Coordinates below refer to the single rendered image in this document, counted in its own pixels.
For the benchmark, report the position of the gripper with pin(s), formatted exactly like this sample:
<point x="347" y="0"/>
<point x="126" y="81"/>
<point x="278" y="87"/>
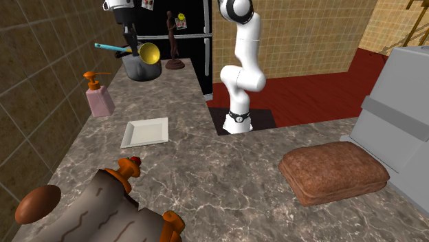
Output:
<point x="123" y="16"/>

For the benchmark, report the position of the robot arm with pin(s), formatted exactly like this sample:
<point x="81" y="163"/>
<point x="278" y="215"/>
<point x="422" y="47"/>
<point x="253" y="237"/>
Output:
<point x="247" y="53"/>

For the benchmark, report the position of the brown human figurine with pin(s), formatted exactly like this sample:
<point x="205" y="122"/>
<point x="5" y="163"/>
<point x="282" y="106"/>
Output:
<point x="173" y="40"/>

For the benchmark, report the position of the grey metal pot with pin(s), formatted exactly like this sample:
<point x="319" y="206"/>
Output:
<point x="140" y="72"/>

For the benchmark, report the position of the black refrigerator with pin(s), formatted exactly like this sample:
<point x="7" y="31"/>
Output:
<point x="192" y="20"/>

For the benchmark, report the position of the pink soap dispenser orange pump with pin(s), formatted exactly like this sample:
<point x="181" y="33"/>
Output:
<point x="99" y="100"/>

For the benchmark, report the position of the white square plate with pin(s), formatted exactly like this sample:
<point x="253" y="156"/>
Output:
<point x="147" y="132"/>

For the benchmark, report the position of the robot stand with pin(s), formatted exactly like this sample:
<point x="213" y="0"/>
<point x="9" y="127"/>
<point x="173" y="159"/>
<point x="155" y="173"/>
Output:
<point x="263" y="118"/>

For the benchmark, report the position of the grey and orange toy figure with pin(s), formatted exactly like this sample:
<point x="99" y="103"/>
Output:
<point x="110" y="211"/>

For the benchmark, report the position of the brown egg-shaped object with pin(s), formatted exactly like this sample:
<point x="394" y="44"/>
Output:
<point x="37" y="204"/>

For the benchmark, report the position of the brown bread loaf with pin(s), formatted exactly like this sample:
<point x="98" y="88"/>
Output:
<point x="331" y="171"/>

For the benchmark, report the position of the grey boxy appliance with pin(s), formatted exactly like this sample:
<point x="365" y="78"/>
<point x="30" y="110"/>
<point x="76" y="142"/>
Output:
<point x="399" y="100"/>

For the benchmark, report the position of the wooden frame furniture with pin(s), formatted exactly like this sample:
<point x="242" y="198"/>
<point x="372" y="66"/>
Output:
<point x="415" y="23"/>

